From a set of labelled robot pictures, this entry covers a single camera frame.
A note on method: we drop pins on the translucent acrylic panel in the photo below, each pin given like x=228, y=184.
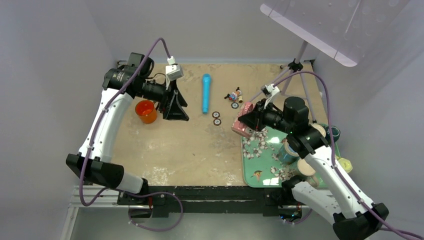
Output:
x=341, y=29

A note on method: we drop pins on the blue cylinder tube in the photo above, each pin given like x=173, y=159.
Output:
x=206, y=84

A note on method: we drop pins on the orange mug black handle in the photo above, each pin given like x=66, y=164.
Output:
x=146, y=111

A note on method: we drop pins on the pink mug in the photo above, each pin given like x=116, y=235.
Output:
x=239, y=127

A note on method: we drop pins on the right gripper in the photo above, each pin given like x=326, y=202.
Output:
x=256, y=119

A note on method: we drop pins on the small toy figure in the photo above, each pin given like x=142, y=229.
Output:
x=235, y=96

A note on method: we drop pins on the cream mug blue pattern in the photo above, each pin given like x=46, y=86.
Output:
x=320, y=128

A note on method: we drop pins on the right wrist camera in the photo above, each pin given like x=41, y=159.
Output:
x=270, y=90

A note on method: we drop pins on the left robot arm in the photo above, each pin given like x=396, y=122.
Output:
x=121, y=85

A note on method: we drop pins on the round token near toy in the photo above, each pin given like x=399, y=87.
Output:
x=235, y=105

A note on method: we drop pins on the tripod stand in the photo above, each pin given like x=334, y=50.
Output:
x=294, y=67

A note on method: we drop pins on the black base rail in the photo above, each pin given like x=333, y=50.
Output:
x=269, y=202

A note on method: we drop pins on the blue mug yellow inside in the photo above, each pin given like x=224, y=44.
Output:
x=286, y=154

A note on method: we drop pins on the lower brown round token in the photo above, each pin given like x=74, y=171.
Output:
x=217, y=122

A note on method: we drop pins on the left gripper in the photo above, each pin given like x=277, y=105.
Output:
x=171, y=102

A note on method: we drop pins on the dark green mug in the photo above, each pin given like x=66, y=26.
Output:
x=335, y=131

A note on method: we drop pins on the cream floral mug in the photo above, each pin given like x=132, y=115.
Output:
x=305, y=170

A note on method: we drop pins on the green floral tray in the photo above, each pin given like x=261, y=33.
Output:
x=261, y=167

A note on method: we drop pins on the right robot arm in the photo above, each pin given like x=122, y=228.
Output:
x=352, y=214

